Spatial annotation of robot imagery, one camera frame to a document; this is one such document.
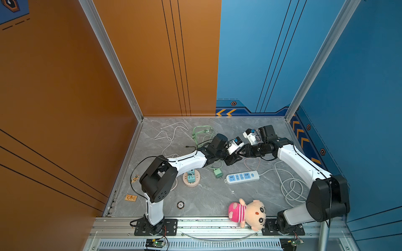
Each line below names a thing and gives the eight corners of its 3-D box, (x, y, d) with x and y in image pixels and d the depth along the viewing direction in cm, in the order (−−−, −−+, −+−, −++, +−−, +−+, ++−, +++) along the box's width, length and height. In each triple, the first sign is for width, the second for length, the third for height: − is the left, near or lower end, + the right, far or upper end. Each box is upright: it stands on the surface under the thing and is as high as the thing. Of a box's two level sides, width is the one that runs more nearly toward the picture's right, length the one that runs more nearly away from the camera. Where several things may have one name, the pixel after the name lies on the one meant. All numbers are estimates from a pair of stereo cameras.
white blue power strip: (225, 185, 88) (225, 183, 86) (223, 176, 91) (223, 174, 89) (259, 180, 90) (261, 178, 88) (256, 172, 93) (257, 170, 91)
